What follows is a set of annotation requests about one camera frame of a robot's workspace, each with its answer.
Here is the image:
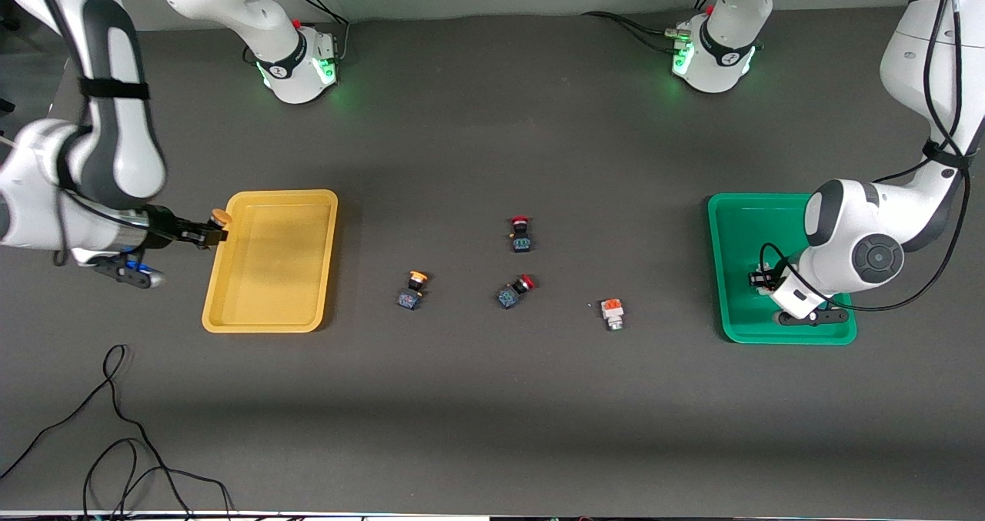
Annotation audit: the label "yellow cap push button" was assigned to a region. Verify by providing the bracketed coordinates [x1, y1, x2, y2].
[204, 208, 232, 249]
[396, 270, 430, 312]

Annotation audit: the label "green plastic tray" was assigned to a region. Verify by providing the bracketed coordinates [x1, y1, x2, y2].
[707, 192, 858, 346]

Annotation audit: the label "yellow plastic tray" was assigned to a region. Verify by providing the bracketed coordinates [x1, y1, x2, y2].
[202, 189, 339, 334]

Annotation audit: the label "dark grey table mat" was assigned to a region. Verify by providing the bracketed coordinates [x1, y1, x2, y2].
[0, 0, 985, 516]

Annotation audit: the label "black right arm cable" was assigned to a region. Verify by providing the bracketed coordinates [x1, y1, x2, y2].
[29, 0, 149, 269]

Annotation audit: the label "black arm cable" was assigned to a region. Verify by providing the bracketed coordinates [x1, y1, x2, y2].
[758, 0, 973, 315]
[29, 0, 149, 269]

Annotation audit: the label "thin black loose cable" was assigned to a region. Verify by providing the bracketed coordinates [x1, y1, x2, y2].
[0, 344, 233, 520]

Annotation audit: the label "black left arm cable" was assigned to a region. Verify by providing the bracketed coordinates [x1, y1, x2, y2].
[758, 0, 973, 315]

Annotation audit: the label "black right base cables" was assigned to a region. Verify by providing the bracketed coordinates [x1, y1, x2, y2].
[242, 0, 352, 68]

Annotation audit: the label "black base cables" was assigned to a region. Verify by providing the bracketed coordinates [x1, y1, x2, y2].
[242, 0, 352, 68]
[582, 0, 720, 54]

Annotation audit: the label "black left base cables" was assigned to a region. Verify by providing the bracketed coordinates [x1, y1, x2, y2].
[582, 0, 720, 54]

